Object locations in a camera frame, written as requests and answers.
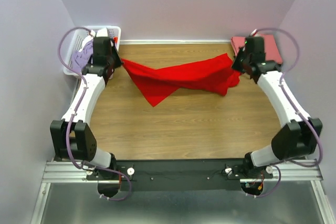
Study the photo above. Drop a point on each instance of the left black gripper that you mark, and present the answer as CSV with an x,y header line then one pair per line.
x,y
118,62

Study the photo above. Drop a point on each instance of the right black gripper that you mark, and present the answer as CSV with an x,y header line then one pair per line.
x,y
235,65

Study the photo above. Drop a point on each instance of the red t shirt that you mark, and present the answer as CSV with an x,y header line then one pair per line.
x,y
213,75

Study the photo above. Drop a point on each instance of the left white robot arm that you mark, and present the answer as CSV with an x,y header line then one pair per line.
x,y
72,137

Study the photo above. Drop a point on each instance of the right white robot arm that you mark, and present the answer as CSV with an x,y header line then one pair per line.
x,y
299,133

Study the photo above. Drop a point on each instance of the small red item in basket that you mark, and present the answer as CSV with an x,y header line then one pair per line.
x,y
115,37

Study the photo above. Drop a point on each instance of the white garment in basket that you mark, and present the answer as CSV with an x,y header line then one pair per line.
x,y
87,41

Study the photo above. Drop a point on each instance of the folded pink t shirt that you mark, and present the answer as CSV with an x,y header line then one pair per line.
x,y
271,50

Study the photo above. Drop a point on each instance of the purple t shirt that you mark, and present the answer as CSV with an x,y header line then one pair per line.
x,y
80,58

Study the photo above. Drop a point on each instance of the white plastic laundry basket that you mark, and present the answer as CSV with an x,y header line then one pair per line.
x,y
80,35

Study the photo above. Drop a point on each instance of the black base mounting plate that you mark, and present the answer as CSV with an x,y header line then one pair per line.
x,y
180,175

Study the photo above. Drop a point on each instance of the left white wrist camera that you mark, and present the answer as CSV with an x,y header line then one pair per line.
x,y
102,42

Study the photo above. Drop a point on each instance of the aluminium frame rail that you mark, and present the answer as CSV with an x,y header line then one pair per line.
x,y
188,124

